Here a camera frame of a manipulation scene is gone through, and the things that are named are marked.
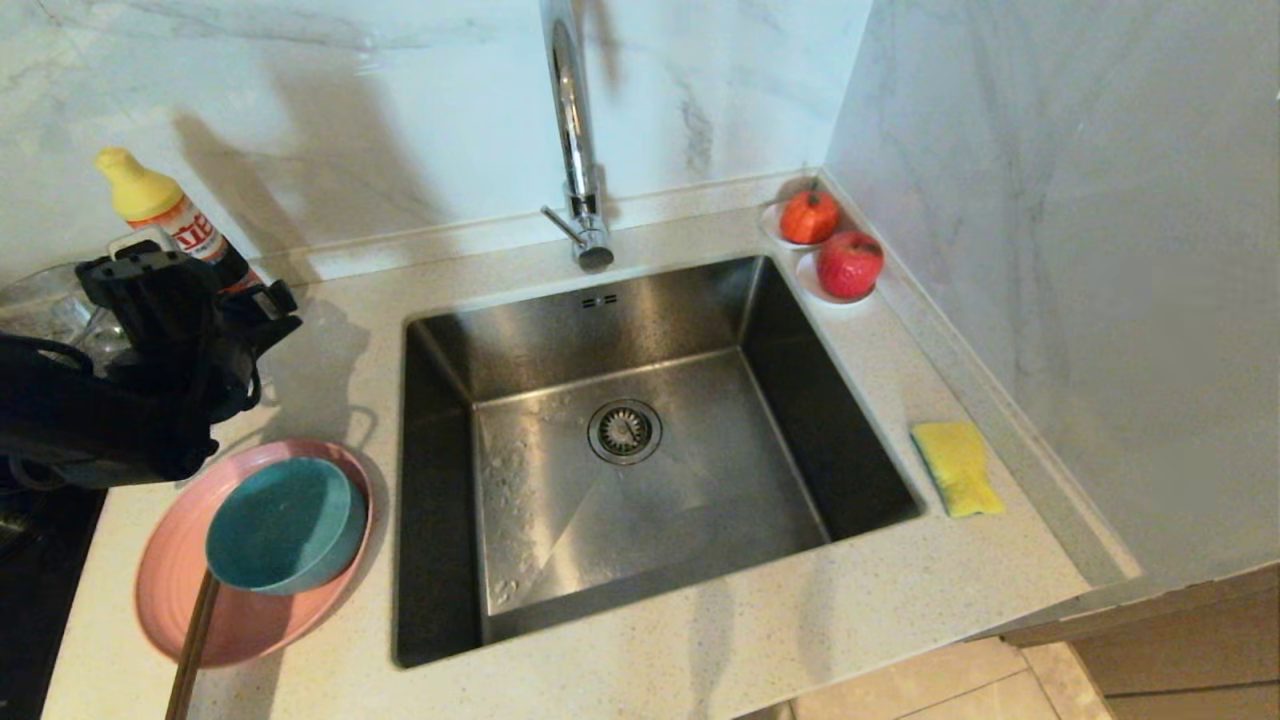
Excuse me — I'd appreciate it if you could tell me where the red apple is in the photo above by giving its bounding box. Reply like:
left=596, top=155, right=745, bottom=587
left=816, top=230, right=886, bottom=301

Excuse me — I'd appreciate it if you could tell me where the black induction cooktop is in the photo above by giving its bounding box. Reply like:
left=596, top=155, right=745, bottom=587
left=0, top=478, right=107, bottom=720

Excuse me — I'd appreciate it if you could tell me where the clear glass bowl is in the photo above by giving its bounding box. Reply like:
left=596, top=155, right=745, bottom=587
left=0, top=262, right=133, bottom=373

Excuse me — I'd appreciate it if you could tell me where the blue bowl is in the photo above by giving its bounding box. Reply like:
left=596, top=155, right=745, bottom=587
left=205, top=457, right=368, bottom=597

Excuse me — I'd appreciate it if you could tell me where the brown wooden chopstick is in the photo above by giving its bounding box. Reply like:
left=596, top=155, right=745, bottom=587
left=165, top=570, right=215, bottom=720
left=180, top=572, right=222, bottom=720

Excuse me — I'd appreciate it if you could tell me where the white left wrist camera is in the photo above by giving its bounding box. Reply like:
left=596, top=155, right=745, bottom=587
left=107, top=227, right=182, bottom=264

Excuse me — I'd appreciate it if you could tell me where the small white dish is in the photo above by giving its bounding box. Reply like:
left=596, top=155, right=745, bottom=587
left=795, top=250, right=881, bottom=306
left=760, top=200, right=843, bottom=251

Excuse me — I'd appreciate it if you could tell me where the stainless steel sink basin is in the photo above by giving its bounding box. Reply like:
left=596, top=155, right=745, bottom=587
left=393, top=253, right=926, bottom=669

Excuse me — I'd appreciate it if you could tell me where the pink round plate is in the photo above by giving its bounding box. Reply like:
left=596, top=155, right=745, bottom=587
left=135, top=438, right=374, bottom=669

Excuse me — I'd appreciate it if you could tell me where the yellow fish-shaped sponge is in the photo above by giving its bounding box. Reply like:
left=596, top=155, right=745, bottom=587
left=910, top=420, right=1006, bottom=519

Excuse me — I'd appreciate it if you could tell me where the chrome kitchen faucet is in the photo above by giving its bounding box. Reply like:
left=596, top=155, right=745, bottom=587
left=538, top=0, right=616, bottom=273

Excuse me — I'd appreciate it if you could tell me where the orange dish soap bottle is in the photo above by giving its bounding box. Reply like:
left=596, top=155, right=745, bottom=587
left=96, top=147, right=267, bottom=297

